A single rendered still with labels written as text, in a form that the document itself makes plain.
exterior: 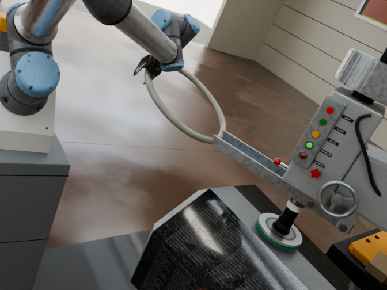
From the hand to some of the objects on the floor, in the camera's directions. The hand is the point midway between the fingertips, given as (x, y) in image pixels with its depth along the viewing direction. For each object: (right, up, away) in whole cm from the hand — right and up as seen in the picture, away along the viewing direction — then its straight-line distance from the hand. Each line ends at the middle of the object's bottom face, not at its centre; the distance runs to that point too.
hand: (140, 77), depth 184 cm
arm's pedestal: (-85, -98, +23) cm, 132 cm away
